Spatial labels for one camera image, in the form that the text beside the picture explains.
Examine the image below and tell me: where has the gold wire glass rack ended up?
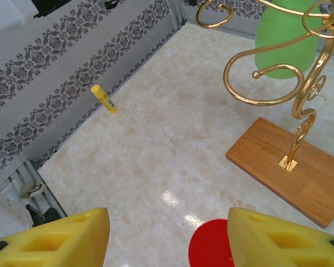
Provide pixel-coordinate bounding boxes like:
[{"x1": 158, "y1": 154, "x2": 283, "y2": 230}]
[{"x1": 195, "y1": 0, "x2": 334, "y2": 229}]

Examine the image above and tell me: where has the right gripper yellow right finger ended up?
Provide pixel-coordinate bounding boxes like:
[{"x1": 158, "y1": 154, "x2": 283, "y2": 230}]
[{"x1": 227, "y1": 207, "x2": 334, "y2": 267}]

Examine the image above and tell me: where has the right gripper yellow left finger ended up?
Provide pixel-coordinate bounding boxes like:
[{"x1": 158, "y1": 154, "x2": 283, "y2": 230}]
[{"x1": 0, "y1": 207, "x2": 111, "y2": 267}]

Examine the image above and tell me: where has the green wine glass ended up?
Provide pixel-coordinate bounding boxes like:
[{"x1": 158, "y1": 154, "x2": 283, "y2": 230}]
[{"x1": 254, "y1": 0, "x2": 322, "y2": 80}]

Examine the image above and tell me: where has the beige plastic clip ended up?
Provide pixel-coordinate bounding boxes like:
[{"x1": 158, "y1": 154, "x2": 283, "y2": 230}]
[{"x1": 18, "y1": 180, "x2": 47, "y2": 200}]

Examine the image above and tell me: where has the red wine glass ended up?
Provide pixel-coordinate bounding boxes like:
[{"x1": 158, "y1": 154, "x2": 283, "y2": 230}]
[{"x1": 188, "y1": 219, "x2": 236, "y2": 267}]

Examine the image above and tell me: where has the yellow glue stick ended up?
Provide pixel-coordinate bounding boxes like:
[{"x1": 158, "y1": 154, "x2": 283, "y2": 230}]
[{"x1": 90, "y1": 85, "x2": 119, "y2": 114}]

